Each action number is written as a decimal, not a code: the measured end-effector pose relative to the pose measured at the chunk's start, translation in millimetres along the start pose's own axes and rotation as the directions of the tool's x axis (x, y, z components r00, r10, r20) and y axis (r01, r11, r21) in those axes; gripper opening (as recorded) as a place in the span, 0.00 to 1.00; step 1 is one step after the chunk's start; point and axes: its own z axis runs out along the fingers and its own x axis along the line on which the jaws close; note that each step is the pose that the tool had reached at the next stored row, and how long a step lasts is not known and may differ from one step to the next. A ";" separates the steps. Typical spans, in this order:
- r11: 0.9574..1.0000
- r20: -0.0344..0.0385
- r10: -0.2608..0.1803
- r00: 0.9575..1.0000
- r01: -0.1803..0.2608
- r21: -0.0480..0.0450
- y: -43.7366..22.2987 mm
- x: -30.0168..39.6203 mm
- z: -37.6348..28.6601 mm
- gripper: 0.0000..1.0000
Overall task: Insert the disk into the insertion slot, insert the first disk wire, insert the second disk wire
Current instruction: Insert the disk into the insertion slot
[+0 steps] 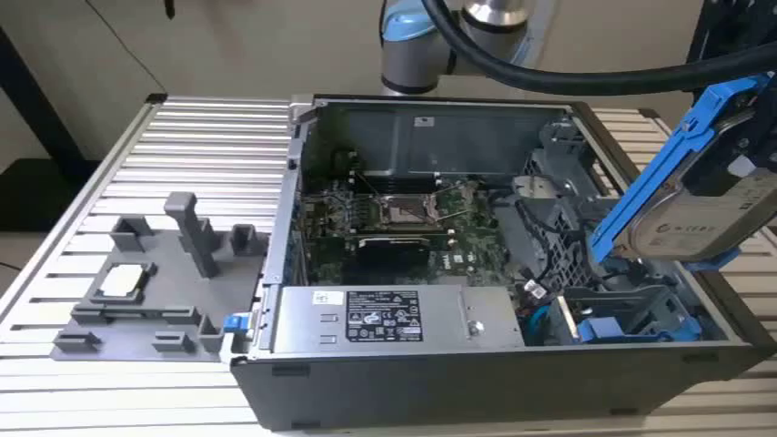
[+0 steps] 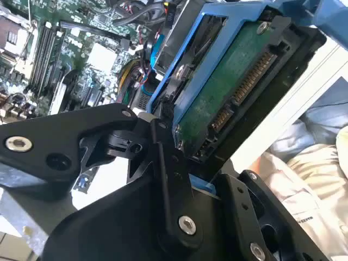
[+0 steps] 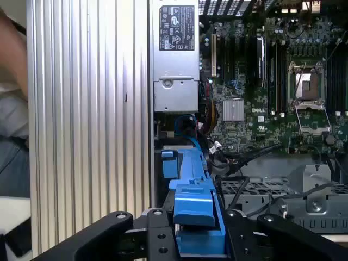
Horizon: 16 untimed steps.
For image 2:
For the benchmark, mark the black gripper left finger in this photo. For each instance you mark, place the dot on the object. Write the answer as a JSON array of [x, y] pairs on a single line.
[[40, 152]]

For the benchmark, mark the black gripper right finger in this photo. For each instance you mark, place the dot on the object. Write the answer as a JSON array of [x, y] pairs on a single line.
[[239, 214]]

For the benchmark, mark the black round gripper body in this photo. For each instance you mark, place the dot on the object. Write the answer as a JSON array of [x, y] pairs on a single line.
[[117, 233]]

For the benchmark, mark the hard disk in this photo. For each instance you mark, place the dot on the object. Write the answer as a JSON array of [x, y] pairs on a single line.
[[217, 95]]

